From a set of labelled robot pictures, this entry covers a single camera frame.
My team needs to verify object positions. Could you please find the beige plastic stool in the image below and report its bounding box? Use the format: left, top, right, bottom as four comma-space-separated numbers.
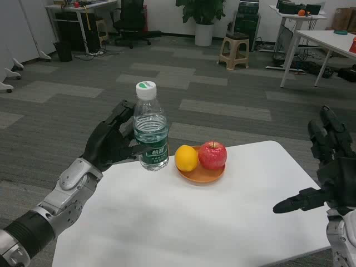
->
219, 32, 250, 71

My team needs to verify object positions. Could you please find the white office partition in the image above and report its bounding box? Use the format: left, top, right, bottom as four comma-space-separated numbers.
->
16, 0, 58, 62
0, 0, 24, 94

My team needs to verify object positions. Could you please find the clear water bottle green label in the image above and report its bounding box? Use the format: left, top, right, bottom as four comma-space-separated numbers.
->
133, 80, 170, 172

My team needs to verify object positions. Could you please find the yellow lemon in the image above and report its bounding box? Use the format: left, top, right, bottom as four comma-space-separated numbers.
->
174, 145, 199, 172

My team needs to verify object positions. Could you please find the white plant pot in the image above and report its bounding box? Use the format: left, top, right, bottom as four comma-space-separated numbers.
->
194, 22, 214, 47

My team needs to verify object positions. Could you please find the green potted plant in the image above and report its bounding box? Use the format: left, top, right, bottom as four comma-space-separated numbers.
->
175, 0, 226, 26

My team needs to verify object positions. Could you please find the black bag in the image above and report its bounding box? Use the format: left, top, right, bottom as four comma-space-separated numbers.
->
337, 65, 356, 83

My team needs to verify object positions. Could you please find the black office chair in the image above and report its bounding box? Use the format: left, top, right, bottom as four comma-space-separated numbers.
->
112, 0, 162, 50

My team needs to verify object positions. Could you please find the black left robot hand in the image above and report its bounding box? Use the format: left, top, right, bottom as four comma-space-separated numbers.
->
82, 100, 152, 172

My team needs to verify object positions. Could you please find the white desk with computer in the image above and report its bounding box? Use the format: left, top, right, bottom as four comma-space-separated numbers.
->
45, 0, 119, 55

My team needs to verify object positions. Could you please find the red apple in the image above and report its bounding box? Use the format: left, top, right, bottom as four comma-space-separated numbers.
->
198, 141, 228, 171

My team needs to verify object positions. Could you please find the black equipment rack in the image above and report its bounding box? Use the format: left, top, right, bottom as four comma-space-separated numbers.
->
233, 0, 262, 52

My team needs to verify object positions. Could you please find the orange round plate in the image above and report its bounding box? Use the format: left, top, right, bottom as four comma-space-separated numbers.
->
175, 145, 226, 186

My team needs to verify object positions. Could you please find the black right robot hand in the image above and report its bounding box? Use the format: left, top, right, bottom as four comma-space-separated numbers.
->
272, 105, 356, 214

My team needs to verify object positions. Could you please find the black equipment box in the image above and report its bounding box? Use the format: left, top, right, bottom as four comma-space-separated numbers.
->
278, 0, 322, 15

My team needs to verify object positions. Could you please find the black computer tower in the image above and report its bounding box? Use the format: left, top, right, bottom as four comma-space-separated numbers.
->
55, 12, 101, 52

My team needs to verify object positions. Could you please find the white desk with teal object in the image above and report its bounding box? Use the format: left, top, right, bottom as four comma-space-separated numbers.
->
280, 29, 356, 88

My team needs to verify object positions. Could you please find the brown cardboard box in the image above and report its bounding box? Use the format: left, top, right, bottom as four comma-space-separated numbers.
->
332, 7, 356, 31

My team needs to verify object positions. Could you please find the black waste bin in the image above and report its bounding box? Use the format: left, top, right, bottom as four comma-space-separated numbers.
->
52, 41, 73, 62

